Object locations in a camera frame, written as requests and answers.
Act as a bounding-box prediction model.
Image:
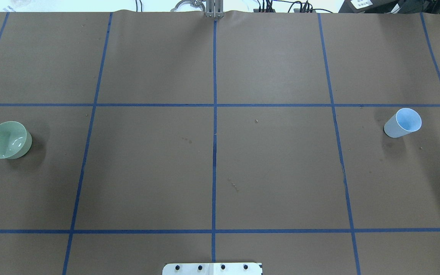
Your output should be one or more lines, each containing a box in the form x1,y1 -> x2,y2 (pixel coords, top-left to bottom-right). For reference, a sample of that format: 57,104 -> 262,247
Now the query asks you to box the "light blue plastic cup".
383,108 -> 422,139

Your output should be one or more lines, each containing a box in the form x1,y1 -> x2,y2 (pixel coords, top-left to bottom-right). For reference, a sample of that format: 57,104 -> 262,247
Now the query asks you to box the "light green bowl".
0,121 -> 32,159

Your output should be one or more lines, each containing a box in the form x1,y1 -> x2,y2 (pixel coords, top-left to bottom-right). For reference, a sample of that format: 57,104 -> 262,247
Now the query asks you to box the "aluminium frame post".
204,0 -> 225,19

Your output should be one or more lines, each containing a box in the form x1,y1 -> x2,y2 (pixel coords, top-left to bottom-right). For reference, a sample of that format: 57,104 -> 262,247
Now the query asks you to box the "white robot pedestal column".
162,262 -> 263,275

